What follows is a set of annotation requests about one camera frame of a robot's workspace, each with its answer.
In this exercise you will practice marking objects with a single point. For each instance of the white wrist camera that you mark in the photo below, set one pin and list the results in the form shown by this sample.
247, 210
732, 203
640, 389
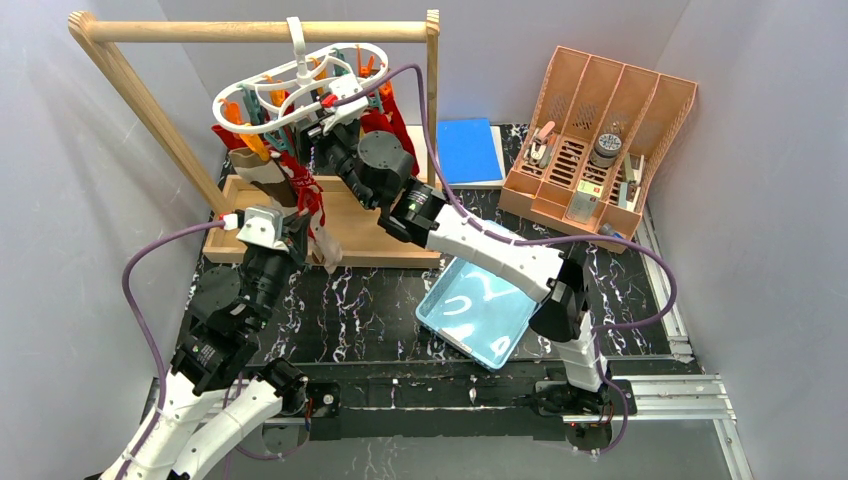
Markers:
345, 103
260, 226

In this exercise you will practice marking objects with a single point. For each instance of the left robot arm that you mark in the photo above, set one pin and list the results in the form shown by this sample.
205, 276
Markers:
175, 439

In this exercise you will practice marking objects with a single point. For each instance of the white small box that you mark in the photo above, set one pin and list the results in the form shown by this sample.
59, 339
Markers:
585, 204

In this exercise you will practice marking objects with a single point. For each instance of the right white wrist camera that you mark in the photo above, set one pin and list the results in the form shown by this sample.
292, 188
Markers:
345, 103

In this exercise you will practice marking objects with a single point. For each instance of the long red hanging sock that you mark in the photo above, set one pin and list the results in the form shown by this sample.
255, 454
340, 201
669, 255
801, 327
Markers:
232, 141

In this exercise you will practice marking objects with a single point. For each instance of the metal base rail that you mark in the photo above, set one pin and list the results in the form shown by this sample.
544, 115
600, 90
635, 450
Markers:
529, 400

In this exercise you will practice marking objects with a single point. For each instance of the grey round tin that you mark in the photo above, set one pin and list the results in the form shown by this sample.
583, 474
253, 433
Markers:
606, 150

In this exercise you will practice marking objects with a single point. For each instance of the blue folder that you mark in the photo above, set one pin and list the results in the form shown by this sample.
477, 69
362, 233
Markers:
464, 148

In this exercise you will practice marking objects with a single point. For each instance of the brown striped hanging sock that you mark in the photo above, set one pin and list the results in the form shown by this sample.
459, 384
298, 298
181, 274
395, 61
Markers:
267, 176

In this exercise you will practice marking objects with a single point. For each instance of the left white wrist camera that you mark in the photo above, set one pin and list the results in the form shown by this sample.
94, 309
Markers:
260, 226

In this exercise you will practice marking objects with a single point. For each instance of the white sock hanger with clips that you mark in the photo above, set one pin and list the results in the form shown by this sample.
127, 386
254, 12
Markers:
263, 108

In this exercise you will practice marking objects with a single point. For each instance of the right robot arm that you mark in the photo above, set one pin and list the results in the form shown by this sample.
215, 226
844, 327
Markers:
377, 170

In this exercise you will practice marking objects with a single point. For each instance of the beige sock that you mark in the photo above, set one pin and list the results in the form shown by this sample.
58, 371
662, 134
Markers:
326, 250

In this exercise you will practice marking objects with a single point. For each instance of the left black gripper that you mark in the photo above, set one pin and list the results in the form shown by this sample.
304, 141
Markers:
291, 234

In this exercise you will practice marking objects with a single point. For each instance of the light blue plastic basket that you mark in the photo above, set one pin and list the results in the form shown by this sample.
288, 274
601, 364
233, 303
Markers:
476, 312

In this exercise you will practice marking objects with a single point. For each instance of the stapler in organizer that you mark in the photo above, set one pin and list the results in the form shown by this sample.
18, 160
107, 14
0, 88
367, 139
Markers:
538, 150

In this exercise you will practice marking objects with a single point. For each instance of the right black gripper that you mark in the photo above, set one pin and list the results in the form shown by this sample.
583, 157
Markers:
325, 137

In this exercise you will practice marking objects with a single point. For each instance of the pink desk file organizer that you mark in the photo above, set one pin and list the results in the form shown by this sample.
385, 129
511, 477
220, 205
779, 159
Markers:
588, 95

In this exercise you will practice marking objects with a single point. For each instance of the red santa hanging sock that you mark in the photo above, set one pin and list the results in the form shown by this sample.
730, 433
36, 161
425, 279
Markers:
309, 198

